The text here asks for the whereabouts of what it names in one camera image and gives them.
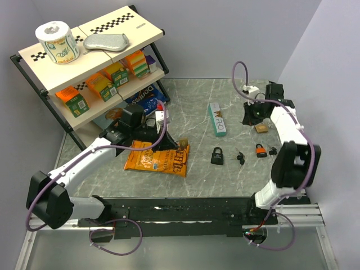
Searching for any blue Doritos bag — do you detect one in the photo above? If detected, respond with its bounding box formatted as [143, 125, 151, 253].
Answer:
[125, 84, 167, 115]

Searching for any silver glitter sponge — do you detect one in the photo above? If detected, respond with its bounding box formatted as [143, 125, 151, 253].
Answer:
[83, 34, 130, 52]

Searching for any left orange green box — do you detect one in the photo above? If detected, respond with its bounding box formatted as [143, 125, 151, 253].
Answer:
[55, 85, 89, 118]

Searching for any small brass padlock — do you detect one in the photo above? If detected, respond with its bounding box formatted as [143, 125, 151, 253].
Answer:
[178, 138, 188, 150]

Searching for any beige black shelf rack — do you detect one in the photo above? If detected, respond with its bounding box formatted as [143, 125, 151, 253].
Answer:
[10, 5, 170, 150]

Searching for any colourful sponge pack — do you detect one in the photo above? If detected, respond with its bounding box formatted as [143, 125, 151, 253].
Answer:
[121, 50, 150, 78]

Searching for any middle orange green box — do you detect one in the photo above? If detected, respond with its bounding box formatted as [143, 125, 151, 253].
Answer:
[85, 73, 117, 102]

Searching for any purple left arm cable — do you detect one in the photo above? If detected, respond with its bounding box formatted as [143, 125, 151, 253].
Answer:
[25, 100, 169, 232]

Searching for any brown pretzel snack bag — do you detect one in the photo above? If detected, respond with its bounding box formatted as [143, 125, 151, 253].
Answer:
[93, 107, 123, 129]

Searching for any black padlock key bunch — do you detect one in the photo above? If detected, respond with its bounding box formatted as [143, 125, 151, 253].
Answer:
[229, 147, 245, 170]

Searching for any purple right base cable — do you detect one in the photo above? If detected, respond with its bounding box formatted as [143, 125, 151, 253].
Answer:
[244, 212, 296, 251]

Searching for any large brass padlock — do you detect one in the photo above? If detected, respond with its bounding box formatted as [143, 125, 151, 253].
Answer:
[255, 123, 272, 134]

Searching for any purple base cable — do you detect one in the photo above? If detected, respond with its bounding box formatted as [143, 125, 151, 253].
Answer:
[89, 218, 143, 256]
[244, 212, 296, 251]

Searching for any orange Kettle chips bag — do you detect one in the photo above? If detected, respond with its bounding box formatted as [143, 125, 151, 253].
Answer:
[123, 144, 190, 177]

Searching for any orange black padlock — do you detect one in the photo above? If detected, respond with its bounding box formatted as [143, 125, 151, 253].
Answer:
[255, 143, 267, 158]

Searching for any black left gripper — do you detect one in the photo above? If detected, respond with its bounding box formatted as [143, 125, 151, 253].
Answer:
[131, 121, 178, 152]

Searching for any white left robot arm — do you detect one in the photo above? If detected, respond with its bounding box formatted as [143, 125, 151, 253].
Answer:
[26, 101, 178, 232]

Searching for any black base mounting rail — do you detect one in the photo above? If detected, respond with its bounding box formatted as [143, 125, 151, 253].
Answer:
[77, 196, 310, 240]

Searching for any green white toothpaste box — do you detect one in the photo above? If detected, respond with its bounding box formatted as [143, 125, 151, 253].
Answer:
[208, 102, 227, 137]

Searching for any orange green box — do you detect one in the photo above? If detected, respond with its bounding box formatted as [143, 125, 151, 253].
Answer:
[85, 73, 117, 102]
[102, 61, 129, 88]
[55, 85, 89, 118]

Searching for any purple white small box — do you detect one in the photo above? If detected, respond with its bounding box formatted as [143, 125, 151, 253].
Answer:
[145, 55, 158, 73]

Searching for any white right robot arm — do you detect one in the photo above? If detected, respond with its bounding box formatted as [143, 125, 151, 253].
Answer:
[242, 82, 321, 224]

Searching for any black Kaijing padlock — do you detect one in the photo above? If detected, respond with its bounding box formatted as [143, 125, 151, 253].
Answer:
[210, 147, 224, 165]

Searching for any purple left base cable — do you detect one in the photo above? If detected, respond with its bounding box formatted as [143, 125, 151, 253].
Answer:
[89, 218, 143, 256]

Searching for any orange padlock key bunch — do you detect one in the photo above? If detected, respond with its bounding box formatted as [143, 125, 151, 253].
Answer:
[267, 145, 278, 156]

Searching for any toilet paper roll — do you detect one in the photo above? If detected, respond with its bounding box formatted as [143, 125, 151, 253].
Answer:
[35, 21, 80, 64]

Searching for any right orange green box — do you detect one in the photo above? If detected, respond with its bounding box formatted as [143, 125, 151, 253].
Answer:
[102, 61, 129, 88]

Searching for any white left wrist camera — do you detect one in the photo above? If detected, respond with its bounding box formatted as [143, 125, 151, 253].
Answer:
[155, 104, 171, 134]

